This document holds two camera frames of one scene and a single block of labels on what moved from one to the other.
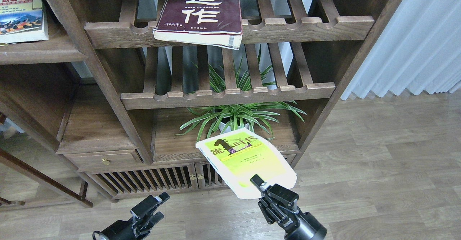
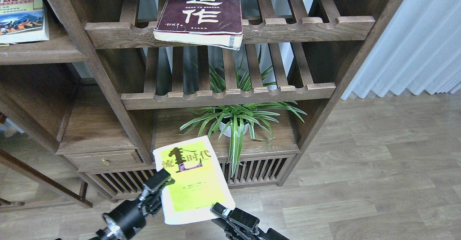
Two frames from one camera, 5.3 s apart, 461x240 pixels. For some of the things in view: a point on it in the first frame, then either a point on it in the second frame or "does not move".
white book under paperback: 36,35 does not move
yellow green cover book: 237,156 → 199,183
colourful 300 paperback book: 22,16 does not move
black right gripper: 298,225 → 245,225
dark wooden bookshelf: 104,107 does not move
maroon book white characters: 202,12 does not move
